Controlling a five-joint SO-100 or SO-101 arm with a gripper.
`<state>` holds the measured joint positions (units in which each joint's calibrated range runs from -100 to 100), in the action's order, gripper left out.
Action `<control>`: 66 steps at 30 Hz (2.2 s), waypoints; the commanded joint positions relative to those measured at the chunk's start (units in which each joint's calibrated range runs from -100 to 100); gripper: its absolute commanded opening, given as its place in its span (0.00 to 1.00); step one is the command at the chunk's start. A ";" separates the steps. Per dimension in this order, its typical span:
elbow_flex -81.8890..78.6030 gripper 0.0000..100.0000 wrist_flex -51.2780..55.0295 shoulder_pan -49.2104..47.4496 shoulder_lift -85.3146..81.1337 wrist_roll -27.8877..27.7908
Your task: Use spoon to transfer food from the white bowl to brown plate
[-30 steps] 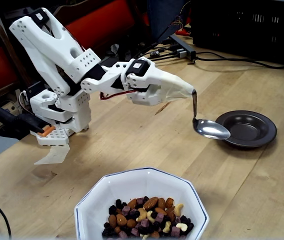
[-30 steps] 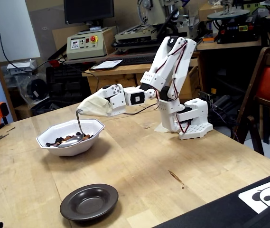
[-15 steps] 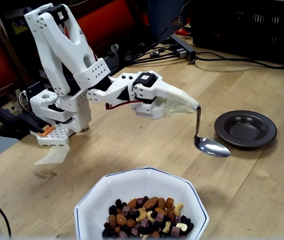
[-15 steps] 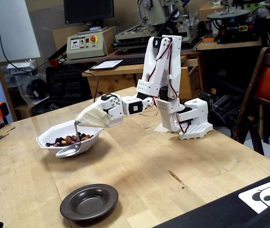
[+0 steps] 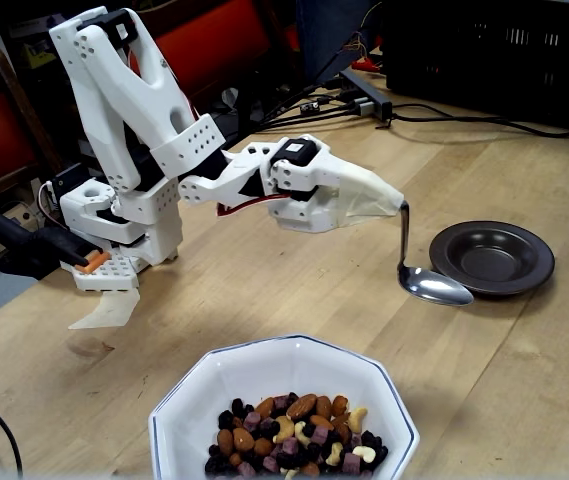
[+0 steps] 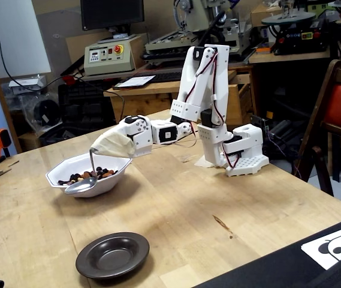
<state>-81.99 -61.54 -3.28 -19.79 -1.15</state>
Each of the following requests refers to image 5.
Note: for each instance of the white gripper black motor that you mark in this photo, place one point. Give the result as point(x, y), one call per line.
point(325, 197)

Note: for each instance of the bent metal spoon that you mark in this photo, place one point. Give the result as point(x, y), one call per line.
point(434, 292)

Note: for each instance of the white octagonal bowl blue rim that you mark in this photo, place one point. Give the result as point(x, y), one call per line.
point(274, 370)

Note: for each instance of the large trail mix heap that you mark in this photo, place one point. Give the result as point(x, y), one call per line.
point(294, 435)

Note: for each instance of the white robot arm with base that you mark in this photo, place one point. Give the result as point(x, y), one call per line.
point(109, 100)

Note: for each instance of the dark brown plate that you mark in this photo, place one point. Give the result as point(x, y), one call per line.
point(499, 260)

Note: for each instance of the small black circuit board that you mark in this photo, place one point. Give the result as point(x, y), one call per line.
point(314, 106)

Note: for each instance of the grey usb hub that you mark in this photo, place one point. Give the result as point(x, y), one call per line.
point(369, 97)

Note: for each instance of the red alligator clip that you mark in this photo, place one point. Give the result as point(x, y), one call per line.
point(364, 64)

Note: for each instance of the person in dark blue clothes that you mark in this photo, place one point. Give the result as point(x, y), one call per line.
point(334, 35)

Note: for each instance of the black plastic crate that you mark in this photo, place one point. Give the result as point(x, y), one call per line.
point(489, 50)

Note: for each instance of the black clamp orange tip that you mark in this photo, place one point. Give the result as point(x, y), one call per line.
point(39, 245)

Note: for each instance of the yellow green labelled box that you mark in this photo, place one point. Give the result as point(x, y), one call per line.
point(39, 55)

